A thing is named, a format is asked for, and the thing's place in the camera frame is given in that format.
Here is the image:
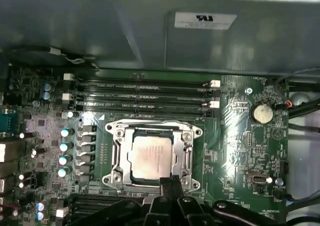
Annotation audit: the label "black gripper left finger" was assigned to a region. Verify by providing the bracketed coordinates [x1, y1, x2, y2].
[71, 176, 176, 226]

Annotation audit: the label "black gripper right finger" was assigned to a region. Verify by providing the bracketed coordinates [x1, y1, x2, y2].
[172, 175, 287, 226]

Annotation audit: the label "wire locking lever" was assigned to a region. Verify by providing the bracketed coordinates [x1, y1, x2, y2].
[184, 147, 193, 174]
[112, 142, 121, 174]

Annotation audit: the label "silver CPU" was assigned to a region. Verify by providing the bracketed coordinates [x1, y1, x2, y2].
[127, 127, 176, 182]

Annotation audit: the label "metal socket cover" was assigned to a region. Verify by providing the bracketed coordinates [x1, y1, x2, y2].
[112, 120, 194, 187]

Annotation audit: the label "CPU socket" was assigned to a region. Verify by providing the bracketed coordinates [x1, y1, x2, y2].
[101, 119, 204, 193]

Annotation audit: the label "RAM slot white clips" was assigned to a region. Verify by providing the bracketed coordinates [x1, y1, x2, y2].
[61, 92, 222, 110]
[63, 72, 222, 89]

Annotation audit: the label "silver internal USB port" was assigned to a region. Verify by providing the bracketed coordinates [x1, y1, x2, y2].
[246, 172, 267, 187]

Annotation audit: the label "green motherboard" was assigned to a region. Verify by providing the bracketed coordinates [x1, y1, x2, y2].
[0, 67, 291, 226]

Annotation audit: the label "silver coin cell battery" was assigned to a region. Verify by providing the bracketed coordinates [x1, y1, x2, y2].
[250, 102, 273, 124]

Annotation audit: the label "blue rear port connector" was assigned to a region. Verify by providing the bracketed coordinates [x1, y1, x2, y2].
[0, 109, 20, 132]

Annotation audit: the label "black PC case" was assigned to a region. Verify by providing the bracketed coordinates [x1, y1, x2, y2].
[0, 0, 320, 226]

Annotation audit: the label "red black twisted wire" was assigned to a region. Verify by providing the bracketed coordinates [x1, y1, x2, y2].
[0, 203, 20, 212]

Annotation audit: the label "black cable white tag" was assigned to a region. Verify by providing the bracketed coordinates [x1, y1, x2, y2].
[0, 44, 100, 69]

